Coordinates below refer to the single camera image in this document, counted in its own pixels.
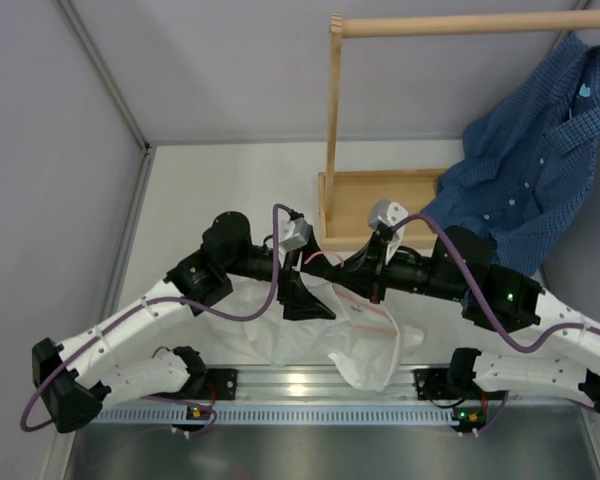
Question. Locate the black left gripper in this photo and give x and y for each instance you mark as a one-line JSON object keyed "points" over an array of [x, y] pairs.
{"points": [[297, 300]]}

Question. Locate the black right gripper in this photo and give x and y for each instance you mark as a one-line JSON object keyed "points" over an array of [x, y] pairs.
{"points": [[365, 274]]}

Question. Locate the pink wire hanger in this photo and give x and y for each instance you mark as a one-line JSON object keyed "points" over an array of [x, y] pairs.
{"points": [[363, 341]]}

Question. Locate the white shirt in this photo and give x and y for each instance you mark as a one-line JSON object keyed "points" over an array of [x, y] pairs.
{"points": [[272, 340]]}

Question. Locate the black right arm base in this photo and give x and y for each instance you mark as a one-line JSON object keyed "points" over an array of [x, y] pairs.
{"points": [[432, 385]]}

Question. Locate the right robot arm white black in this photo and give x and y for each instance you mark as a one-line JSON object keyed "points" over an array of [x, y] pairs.
{"points": [[534, 343]]}

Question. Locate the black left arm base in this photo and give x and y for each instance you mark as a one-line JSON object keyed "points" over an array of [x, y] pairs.
{"points": [[220, 384]]}

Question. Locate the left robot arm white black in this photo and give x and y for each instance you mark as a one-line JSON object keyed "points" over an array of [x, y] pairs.
{"points": [[80, 376]]}

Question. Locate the blue checkered shirt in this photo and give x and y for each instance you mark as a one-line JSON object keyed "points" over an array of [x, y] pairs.
{"points": [[529, 164]]}

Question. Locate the wooden clothes rack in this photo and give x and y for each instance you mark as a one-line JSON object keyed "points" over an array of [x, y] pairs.
{"points": [[359, 173]]}

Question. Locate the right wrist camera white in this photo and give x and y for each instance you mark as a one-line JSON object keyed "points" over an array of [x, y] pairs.
{"points": [[388, 213]]}

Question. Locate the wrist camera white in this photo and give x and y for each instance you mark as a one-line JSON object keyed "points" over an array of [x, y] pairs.
{"points": [[293, 235], [388, 213]]}

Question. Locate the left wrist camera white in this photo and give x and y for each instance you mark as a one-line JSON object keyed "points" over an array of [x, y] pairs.
{"points": [[293, 235]]}

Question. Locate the aluminium mounting rail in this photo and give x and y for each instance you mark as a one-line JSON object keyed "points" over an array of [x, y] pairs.
{"points": [[325, 383]]}

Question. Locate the slotted cable duct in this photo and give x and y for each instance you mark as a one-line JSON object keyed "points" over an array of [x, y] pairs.
{"points": [[246, 415]]}

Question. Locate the aluminium corner frame post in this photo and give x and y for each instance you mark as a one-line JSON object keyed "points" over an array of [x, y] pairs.
{"points": [[141, 172]]}

